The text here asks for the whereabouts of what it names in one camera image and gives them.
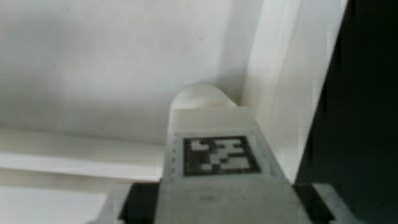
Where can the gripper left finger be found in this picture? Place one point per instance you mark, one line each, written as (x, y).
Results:
(119, 203)

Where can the white table leg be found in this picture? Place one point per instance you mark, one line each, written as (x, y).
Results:
(222, 185)

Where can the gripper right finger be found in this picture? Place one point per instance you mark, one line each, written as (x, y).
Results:
(323, 204)

